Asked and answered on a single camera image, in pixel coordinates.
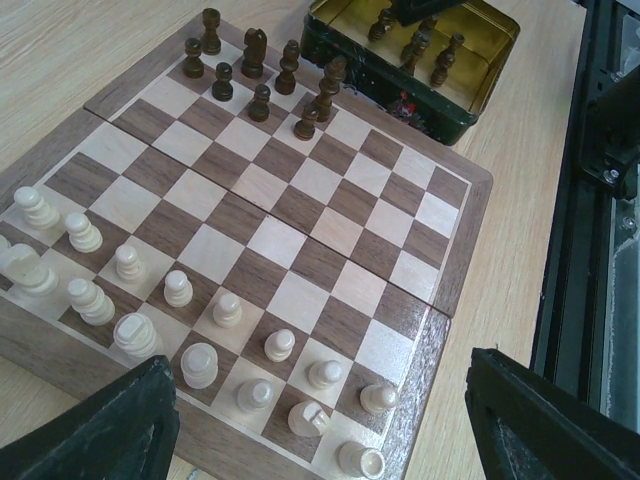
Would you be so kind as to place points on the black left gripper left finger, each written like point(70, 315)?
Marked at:
point(126, 430)

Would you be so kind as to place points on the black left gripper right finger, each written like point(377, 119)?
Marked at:
point(527, 428)

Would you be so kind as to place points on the wooden chess board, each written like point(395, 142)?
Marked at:
point(331, 267)

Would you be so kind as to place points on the gold green metal tin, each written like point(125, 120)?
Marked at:
point(431, 64)

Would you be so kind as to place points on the dark wooden chess queen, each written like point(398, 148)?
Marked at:
point(329, 85)

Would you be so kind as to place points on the white chess queen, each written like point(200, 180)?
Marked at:
point(199, 365)

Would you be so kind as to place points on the white chess king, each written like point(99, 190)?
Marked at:
point(136, 335)

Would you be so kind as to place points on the white chess bishop far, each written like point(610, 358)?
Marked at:
point(90, 302)

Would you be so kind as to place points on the white chess bishop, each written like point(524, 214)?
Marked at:
point(255, 395)
point(90, 302)

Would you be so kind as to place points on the white chess bishop near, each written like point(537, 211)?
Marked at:
point(255, 395)

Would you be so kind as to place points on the white chess knight near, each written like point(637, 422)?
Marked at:
point(308, 419)

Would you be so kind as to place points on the white chess knight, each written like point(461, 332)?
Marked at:
point(23, 266)
point(308, 419)

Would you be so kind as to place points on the white chess rook near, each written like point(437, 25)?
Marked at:
point(359, 461)

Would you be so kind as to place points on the white chess knight far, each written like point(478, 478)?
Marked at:
point(23, 266)

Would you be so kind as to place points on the dark chess bishop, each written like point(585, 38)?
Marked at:
point(285, 82)

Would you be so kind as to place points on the dark chess rook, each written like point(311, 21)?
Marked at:
point(210, 41)

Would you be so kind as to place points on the dark chess knight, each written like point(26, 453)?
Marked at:
point(254, 54)

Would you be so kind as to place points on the black metal base rail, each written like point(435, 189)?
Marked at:
point(586, 339)

